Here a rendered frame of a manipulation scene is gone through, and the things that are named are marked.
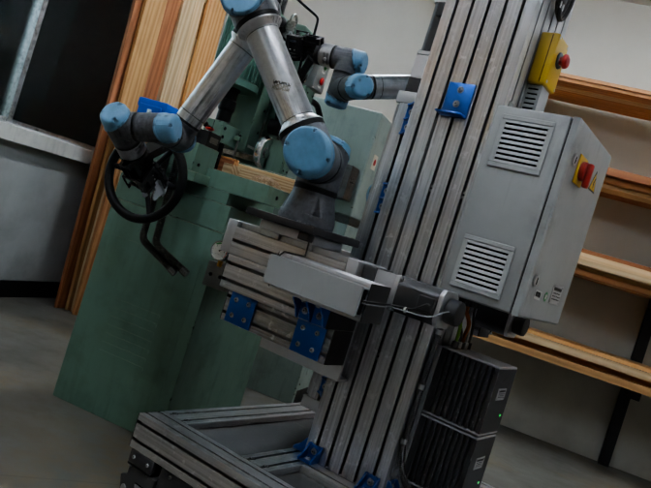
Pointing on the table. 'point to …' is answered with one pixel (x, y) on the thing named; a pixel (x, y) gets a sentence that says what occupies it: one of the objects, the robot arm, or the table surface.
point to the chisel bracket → (224, 132)
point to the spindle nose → (228, 106)
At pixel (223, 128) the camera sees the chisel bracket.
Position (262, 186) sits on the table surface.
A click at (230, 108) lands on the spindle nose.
